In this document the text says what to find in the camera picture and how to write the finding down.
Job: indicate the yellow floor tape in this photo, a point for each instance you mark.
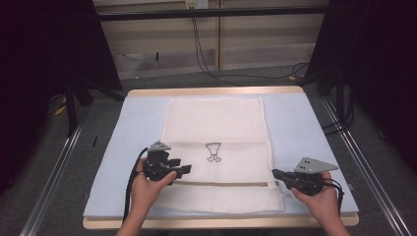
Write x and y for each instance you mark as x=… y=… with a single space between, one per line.
x=60 y=110

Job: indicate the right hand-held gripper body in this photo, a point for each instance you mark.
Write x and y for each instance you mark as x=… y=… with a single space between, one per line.
x=308 y=178

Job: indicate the small black floor stick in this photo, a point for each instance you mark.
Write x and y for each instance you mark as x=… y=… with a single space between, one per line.
x=95 y=141

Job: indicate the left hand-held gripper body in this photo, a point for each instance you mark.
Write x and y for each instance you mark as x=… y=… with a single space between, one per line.
x=157 y=167

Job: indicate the black horizontal bar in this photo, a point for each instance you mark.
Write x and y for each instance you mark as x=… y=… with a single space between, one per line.
x=213 y=13

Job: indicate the person's left hand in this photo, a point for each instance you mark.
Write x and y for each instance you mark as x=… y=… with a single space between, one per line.
x=147 y=193

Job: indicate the wooden table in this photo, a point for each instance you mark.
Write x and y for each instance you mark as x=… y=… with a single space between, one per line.
x=213 y=223

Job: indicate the metal floor rail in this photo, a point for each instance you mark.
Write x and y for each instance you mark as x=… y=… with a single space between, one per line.
x=49 y=187
x=370 y=177

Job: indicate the person's right hand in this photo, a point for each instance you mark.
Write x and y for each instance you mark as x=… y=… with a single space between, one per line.
x=319 y=200

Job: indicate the black curtain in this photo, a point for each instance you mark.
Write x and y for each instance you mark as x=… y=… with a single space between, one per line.
x=377 y=65
x=39 y=65

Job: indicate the light blue table mat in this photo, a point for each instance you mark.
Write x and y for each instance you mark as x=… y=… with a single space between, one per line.
x=295 y=131

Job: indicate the black metal stand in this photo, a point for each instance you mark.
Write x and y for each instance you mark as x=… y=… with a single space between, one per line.
x=339 y=98
x=70 y=108

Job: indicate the white wall outlet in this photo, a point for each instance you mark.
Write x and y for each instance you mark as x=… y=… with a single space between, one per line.
x=196 y=3

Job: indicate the cream white towel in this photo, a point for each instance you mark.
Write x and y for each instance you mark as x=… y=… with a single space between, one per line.
x=216 y=131

